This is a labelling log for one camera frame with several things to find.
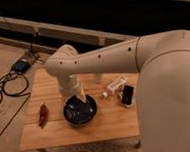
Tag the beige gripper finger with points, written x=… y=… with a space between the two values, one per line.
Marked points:
x=81 y=95

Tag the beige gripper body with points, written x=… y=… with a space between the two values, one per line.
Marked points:
x=68 y=85

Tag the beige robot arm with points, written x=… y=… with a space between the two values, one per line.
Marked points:
x=162 y=62

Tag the black bowl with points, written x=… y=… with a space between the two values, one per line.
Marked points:
x=77 y=112

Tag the small white cube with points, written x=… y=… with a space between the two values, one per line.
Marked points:
x=104 y=95

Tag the wooden table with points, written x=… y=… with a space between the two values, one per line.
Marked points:
x=112 y=120

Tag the red chili pepper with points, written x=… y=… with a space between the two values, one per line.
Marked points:
x=43 y=115

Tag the black smartphone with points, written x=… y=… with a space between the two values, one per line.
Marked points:
x=127 y=95

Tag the black power adapter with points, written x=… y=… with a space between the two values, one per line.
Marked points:
x=20 y=66

